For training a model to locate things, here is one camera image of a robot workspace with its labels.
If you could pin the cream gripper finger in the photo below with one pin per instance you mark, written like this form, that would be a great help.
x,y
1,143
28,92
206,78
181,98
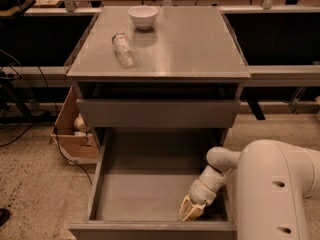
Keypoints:
x,y
185,211
197,211

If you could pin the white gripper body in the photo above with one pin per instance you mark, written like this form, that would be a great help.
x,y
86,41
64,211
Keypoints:
x,y
202,193

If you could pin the grey drawer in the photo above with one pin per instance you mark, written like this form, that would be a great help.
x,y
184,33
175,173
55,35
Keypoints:
x,y
158,113
140,181

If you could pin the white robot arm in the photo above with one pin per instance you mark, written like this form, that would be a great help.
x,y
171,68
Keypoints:
x,y
273,179

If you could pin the grey top drawer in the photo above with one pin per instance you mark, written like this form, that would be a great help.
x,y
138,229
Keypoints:
x,y
158,113

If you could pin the grey drawer cabinet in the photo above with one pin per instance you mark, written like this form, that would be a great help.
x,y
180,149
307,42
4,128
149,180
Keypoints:
x,y
189,54

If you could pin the cardboard box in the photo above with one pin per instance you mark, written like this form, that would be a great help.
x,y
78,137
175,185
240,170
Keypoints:
x,y
74,145

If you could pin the white cup in box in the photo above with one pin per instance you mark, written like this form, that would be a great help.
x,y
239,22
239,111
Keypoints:
x,y
79,124

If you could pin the clear plastic bottle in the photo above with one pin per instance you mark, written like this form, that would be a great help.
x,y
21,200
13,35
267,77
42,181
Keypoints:
x,y
124,49

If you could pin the black shoe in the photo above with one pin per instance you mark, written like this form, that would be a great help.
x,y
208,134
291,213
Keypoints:
x,y
4,216

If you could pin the white ceramic bowl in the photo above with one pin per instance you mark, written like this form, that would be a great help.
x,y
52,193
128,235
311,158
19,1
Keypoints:
x,y
143,17

